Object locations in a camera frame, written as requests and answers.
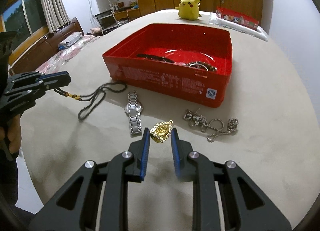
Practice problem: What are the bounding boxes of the black bead necklace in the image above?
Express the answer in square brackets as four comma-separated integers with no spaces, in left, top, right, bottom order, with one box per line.
[53,82,128,122]

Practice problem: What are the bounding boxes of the silver metal wristwatch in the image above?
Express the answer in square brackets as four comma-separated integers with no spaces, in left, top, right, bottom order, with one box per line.
[124,91,143,136]

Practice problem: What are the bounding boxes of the black cord gold charm lanyard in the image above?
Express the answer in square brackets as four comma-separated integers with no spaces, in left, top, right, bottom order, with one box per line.
[136,53,176,64]

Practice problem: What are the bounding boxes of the silver ball chain necklace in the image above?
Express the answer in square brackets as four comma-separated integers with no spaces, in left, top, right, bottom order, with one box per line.
[182,108,239,143]

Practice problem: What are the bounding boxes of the gold pendant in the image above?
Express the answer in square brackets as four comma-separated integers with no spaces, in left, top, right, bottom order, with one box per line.
[150,120,174,143]

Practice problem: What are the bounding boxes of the silver bangle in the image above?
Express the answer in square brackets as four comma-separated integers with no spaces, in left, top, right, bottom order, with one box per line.
[188,63,209,71]

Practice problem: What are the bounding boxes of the brown wooden bead bracelet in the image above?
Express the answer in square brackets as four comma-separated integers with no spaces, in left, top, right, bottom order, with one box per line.
[186,60,218,73]

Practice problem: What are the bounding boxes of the person left hand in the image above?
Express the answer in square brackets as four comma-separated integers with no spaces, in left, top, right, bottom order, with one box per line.
[0,114,22,155]

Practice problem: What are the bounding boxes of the pink floral quilt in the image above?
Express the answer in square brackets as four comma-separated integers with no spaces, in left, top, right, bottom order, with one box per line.
[35,35,100,74]

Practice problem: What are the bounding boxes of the dark wooden headboard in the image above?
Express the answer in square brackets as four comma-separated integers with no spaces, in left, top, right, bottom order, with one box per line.
[9,17,84,76]

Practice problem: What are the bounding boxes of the folded grey clothes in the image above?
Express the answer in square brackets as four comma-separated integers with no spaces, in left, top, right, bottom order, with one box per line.
[58,31,82,50]

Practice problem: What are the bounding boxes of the beige striped curtain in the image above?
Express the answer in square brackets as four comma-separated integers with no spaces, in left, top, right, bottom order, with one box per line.
[40,0,70,33]

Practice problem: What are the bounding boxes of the window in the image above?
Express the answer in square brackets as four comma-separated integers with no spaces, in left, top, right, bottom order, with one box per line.
[3,0,47,51]

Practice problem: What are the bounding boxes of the black metal chair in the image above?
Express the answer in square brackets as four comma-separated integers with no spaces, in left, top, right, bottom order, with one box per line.
[95,10,119,35]

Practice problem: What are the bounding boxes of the wooden desk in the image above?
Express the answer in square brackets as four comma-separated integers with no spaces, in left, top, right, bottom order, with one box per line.
[114,9,140,20]

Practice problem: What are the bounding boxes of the red open tin box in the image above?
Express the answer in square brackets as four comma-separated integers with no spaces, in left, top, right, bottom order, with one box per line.
[103,23,233,108]

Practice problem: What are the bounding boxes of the yellow Pikachu plush toy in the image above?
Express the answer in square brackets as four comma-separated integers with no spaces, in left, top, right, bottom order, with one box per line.
[175,0,201,20]

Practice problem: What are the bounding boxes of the white folded towel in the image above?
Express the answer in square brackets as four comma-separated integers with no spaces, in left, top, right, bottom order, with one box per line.
[209,12,268,42]

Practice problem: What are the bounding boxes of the red tin box lid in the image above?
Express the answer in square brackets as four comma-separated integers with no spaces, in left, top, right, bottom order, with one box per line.
[216,6,259,31]

